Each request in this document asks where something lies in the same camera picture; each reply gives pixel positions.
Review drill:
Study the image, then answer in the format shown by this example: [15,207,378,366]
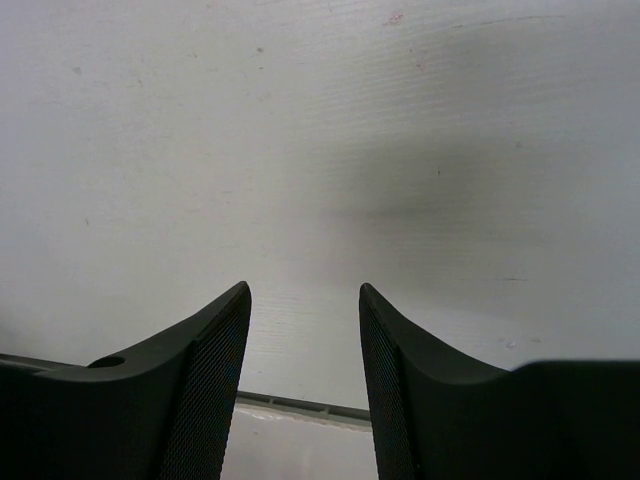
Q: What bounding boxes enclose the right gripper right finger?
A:
[359,284,639,479]

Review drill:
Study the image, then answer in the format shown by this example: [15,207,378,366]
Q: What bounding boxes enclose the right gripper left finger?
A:
[1,282,252,479]

